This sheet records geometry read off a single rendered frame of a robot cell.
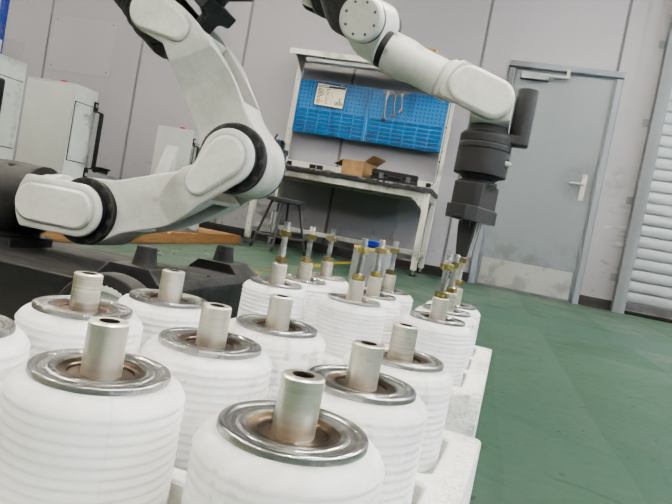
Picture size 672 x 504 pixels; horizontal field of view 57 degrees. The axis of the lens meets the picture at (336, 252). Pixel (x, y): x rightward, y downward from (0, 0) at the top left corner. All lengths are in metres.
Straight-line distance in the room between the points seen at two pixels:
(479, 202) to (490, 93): 0.17
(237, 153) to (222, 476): 0.96
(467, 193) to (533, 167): 4.99
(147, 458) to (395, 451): 0.15
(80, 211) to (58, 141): 2.15
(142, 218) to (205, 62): 0.34
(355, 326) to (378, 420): 0.44
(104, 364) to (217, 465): 0.10
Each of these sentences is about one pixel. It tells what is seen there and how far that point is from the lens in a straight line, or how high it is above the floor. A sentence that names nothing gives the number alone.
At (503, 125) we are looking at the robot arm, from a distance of 1.07.
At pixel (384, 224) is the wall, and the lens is 6.05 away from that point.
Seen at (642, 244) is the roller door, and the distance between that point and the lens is 6.04.
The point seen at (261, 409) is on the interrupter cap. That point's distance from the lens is 0.33.
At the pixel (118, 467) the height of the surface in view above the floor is 0.22.
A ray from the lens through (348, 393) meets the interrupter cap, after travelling 0.39.
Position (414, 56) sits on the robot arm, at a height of 0.65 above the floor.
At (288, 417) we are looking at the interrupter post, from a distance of 0.30.
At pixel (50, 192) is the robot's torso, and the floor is 0.31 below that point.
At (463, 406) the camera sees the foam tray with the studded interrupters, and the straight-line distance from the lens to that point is 0.78.
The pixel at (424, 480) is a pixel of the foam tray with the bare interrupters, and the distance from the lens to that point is 0.49.
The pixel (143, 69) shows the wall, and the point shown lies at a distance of 7.24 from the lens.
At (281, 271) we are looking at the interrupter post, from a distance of 0.88.
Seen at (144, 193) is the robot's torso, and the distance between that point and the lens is 1.34.
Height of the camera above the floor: 0.36
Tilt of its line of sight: 3 degrees down
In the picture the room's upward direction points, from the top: 10 degrees clockwise
